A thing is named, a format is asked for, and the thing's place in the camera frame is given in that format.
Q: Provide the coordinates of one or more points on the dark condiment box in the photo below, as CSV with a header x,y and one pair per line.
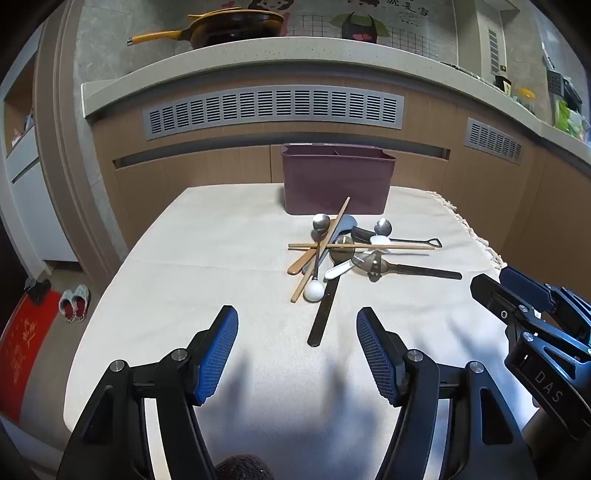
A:
x,y
503,84

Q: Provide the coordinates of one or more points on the dark translucent long spoon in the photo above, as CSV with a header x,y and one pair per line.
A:
x,y
321,318

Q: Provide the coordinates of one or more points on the black plastic basket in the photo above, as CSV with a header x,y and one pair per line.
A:
x,y
561,85

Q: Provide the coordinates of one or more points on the grey red slipper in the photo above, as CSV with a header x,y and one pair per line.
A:
x,y
68,305
82,300

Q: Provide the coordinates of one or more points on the dark shoes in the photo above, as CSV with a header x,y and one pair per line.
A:
x,y
37,288

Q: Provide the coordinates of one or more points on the green plastic bag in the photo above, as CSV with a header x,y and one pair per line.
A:
x,y
570,120

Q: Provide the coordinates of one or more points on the red floor mat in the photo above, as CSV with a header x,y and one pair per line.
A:
x,y
23,360

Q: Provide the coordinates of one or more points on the dark fuzzy cloth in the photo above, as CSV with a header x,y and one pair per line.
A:
x,y
242,468

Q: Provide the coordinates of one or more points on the short grey vent grille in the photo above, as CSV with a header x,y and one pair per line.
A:
x,y
494,141

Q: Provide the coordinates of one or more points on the yellow-lidded jar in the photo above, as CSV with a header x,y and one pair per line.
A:
x,y
526,98

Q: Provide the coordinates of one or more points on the plain steel spoon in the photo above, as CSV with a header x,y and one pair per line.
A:
x,y
321,222

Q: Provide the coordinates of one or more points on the white vented wall box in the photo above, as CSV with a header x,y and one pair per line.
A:
x,y
480,37

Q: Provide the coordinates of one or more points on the long grey vent grille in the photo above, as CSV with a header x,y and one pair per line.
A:
x,y
277,108

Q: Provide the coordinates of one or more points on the maroon plastic utensil bin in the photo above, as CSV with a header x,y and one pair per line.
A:
x,y
337,184

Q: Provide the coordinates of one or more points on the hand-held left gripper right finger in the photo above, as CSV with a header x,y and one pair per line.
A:
x,y
376,355

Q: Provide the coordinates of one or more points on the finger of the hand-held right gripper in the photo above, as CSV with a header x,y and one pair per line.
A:
x,y
526,284
491,295

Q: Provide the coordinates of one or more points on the light blue spoon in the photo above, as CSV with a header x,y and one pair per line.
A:
x,y
347,222

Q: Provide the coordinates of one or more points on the white round plastic spoon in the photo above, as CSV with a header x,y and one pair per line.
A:
x,y
314,291

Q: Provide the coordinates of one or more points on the brown wooden cabinet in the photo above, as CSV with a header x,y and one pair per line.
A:
x,y
194,161

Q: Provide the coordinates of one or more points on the white shelf cabinet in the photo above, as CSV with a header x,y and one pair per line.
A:
x,y
32,194

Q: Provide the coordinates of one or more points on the wooden spoon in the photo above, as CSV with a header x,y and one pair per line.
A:
x,y
295,266

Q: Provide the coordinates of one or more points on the black and white spoon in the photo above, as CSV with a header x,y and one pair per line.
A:
x,y
362,233

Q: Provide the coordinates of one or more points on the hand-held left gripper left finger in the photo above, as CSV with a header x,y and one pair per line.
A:
x,y
219,350

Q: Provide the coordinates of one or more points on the beige fringed tablecloth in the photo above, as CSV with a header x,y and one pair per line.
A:
x,y
207,258

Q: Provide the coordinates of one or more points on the yellow frying pan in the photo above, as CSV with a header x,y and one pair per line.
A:
x,y
231,27

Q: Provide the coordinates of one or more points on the white oval spoon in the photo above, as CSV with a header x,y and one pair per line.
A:
x,y
337,271

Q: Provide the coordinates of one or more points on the grey stone countertop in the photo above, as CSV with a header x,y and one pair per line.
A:
x,y
277,60

